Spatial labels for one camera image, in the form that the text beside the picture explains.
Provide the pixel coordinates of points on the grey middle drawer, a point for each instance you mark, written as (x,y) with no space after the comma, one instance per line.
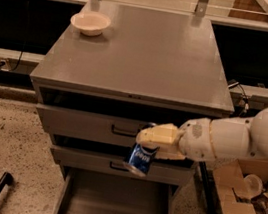
(111,164)

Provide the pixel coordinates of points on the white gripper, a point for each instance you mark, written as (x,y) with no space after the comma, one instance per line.
(194,139)

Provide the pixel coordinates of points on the grey open bottom drawer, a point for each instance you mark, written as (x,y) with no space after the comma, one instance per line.
(89,192)

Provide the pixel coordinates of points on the black metal leg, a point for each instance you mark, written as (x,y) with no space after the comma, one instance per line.
(207,190)

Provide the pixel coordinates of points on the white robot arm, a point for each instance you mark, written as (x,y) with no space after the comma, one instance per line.
(240,138)

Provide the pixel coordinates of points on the grey drawer cabinet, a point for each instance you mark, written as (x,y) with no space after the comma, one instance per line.
(148,65)

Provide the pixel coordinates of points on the blue pepsi can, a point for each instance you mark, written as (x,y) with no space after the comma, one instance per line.
(139,159)

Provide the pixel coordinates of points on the white paper bowl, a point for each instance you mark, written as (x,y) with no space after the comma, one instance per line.
(90,23)

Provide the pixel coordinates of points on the clear plastic cup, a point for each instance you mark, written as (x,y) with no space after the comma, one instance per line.
(254,185)

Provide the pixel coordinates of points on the brown cardboard box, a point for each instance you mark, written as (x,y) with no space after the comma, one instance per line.
(230,183)

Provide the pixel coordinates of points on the grey top drawer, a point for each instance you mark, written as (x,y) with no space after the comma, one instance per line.
(89,126)

